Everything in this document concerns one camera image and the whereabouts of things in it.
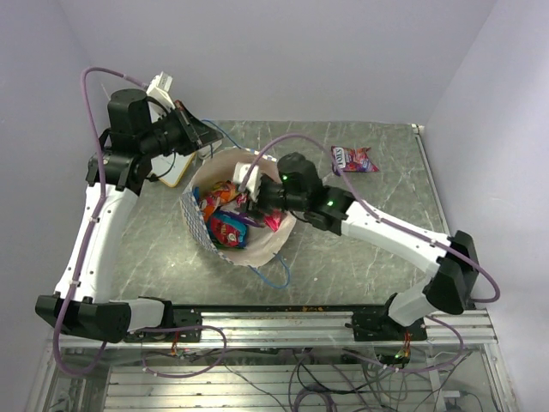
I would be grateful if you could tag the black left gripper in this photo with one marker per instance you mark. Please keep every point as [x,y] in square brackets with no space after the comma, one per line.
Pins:
[205,135]

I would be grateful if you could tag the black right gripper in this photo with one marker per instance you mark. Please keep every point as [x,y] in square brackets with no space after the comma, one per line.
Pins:
[257,208]

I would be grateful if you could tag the pink red snack bag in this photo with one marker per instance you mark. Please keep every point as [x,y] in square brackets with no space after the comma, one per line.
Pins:
[273,220]

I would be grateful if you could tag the orange snack packet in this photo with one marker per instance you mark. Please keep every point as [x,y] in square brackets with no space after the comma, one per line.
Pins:
[221,193]

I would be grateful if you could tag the checkered blue paper bag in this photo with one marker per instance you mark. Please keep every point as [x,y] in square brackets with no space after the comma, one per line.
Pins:
[262,244]

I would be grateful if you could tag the purple Fox's berries candy bag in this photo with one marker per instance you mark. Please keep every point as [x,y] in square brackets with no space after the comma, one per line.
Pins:
[352,160]

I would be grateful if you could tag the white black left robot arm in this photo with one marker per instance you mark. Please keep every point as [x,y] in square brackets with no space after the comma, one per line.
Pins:
[141,129]

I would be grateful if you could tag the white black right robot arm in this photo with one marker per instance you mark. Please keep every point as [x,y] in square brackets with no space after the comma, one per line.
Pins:
[447,261]

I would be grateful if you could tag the yellow framed whiteboard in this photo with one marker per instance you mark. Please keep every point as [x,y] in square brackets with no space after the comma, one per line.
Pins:
[170,169]

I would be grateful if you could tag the red small snack packet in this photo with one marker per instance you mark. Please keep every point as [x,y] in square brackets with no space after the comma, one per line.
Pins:
[227,231]

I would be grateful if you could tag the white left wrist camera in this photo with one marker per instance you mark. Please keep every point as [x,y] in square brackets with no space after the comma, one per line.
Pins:
[159,88]

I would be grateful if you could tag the aluminium rail frame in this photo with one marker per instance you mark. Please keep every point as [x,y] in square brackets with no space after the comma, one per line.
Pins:
[282,358]

